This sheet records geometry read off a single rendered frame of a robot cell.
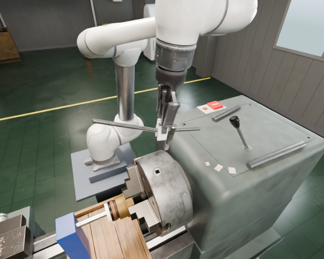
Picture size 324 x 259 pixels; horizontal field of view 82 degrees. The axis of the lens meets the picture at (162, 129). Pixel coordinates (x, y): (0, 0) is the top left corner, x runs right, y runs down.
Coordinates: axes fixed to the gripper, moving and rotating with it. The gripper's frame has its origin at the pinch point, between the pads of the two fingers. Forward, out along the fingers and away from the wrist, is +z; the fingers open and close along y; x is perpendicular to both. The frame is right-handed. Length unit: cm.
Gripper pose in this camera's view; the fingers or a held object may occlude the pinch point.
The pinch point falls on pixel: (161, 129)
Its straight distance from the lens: 57.5
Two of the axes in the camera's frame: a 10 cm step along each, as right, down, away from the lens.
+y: 2.6, 6.5, -7.1
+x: 9.6, -0.8, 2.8
